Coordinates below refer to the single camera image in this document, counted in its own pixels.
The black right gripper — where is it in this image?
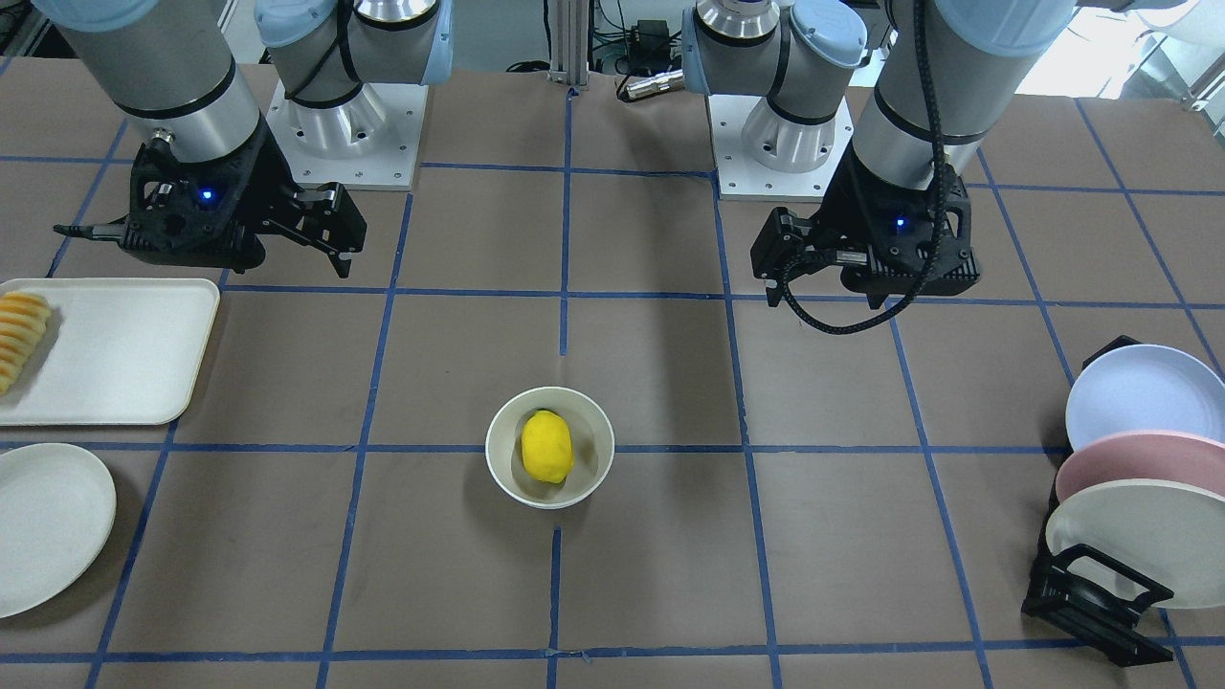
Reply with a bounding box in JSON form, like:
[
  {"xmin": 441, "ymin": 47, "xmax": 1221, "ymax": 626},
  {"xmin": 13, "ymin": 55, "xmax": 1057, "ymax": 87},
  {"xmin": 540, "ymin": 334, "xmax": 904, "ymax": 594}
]
[{"xmin": 118, "ymin": 123, "xmax": 368, "ymax": 280}]

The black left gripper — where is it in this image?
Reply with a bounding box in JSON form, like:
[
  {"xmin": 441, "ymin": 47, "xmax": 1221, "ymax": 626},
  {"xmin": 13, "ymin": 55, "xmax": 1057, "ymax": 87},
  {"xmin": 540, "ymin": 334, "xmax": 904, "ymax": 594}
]
[{"xmin": 748, "ymin": 152, "xmax": 981, "ymax": 308}]

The cream ceramic bowl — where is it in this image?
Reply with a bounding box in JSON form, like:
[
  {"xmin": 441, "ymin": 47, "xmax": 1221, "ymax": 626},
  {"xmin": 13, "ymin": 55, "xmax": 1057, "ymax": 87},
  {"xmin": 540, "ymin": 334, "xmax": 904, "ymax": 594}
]
[{"xmin": 484, "ymin": 387, "xmax": 615, "ymax": 510}]

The yellow lemon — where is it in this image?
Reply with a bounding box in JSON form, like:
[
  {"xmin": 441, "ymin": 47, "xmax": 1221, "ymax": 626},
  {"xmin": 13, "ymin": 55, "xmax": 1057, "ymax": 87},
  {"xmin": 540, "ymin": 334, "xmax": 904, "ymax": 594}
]
[{"xmin": 519, "ymin": 409, "xmax": 576, "ymax": 484}]

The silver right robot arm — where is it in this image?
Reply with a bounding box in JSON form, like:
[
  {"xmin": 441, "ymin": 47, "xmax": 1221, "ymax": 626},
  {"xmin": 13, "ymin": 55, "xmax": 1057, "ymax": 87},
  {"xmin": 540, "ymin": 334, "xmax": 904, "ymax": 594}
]
[{"xmin": 36, "ymin": 1, "xmax": 454, "ymax": 280}]

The cream rectangular tray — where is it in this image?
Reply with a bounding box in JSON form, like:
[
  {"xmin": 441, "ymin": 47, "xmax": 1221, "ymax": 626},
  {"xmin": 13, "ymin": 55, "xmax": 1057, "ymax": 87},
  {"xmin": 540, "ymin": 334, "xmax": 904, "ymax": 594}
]
[{"xmin": 1, "ymin": 278, "xmax": 221, "ymax": 427}]

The sliced bread loaf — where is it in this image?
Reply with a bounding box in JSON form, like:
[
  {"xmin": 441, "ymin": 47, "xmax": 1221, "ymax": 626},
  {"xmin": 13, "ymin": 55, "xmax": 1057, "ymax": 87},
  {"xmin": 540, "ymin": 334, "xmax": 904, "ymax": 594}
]
[{"xmin": 1, "ymin": 291, "xmax": 53, "ymax": 395}]

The lavender plate in rack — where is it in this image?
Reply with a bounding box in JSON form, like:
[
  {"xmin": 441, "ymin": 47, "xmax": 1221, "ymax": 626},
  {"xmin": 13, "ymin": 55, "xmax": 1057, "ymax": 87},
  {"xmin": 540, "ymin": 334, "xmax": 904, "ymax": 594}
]
[{"xmin": 1065, "ymin": 345, "xmax": 1224, "ymax": 450}]

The cream round plate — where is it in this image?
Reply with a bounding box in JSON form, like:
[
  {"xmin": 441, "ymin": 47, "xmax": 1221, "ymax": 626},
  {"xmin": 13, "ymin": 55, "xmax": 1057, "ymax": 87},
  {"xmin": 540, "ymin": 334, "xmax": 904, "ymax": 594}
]
[{"xmin": 1, "ymin": 443, "xmax": 118, "ymax": 618}]

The pink plate in rack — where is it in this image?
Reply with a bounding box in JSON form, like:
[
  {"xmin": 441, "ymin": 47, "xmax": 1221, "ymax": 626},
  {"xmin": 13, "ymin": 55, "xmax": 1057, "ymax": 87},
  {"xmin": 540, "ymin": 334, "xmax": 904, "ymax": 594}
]
[{"xmin": 1055, "ymin": 429, "xmax": 1224, "ymax": 500}]

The black dish rack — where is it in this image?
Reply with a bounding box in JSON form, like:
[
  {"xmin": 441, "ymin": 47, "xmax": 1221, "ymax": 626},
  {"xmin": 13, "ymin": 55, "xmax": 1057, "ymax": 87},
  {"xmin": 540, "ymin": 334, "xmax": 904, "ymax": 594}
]
[{"xmin": 1020, "ymin": 335, "xmax": 1176, "ymax": 668}]

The cream plate in rack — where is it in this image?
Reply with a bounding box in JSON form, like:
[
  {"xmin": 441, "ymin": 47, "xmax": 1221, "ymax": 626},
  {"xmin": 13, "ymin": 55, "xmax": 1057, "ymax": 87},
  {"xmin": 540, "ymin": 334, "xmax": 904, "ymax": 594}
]
[{"xmin": 1045, "ymin": 479, "xmax": 1224, "ymax": 611}]

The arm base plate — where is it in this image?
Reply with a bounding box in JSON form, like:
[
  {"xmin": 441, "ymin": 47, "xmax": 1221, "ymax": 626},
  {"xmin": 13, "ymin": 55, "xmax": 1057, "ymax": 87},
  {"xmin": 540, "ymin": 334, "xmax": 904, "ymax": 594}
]
[
  {"xmin": 266, "ymin": 83, "xmax": 430, "ymax": 191},
  {"xmin": 707, "ymin": 94, "xmax": 855, "ymax": 202}
]

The black braided cable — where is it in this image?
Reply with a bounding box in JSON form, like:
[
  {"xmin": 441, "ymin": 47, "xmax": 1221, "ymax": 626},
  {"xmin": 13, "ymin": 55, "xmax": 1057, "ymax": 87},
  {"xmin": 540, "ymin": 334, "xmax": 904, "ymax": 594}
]
[{"xmin": 779, "ymin": 0, "xmax": 958, "ymax": 336}]

